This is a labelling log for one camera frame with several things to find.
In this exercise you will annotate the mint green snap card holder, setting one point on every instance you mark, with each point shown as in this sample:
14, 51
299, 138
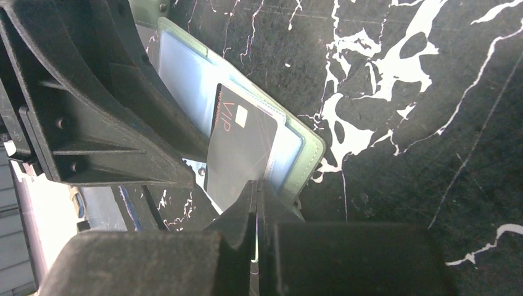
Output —
191, 70

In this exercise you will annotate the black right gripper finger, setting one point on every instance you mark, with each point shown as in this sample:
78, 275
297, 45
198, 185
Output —
58, 110
335, 258
133, 78
213, 261

